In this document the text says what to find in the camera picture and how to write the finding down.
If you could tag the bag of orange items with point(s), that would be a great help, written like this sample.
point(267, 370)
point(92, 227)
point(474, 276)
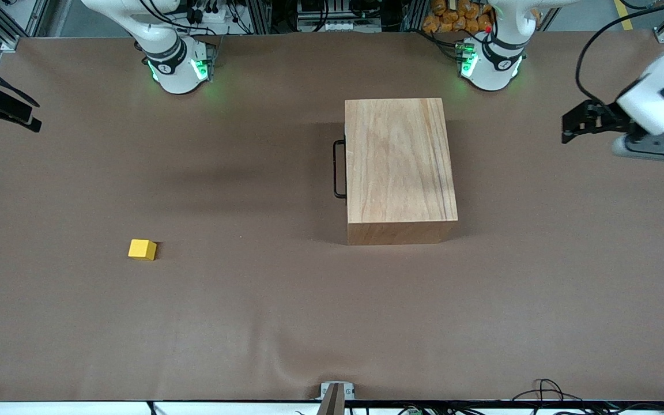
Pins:
point(456, 17)

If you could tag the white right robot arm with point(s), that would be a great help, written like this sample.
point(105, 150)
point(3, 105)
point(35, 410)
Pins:
point(165, 63)

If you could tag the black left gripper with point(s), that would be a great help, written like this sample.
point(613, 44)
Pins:
point(607, 116)

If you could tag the white power strip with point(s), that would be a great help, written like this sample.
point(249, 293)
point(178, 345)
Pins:
point(208, 11)

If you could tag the yellow block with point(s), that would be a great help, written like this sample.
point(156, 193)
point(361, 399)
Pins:
point(142, 249)

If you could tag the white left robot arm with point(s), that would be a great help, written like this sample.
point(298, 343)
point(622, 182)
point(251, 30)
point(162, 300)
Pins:
point(655, 92)

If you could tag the grey equipment box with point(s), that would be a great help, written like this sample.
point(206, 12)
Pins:
point(338, 17)

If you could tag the metal table edge bracket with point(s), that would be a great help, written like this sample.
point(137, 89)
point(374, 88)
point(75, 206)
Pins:
point(336, 393)

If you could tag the wooden drawer cabinet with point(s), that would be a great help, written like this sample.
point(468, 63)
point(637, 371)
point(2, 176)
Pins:
point(401, 167)

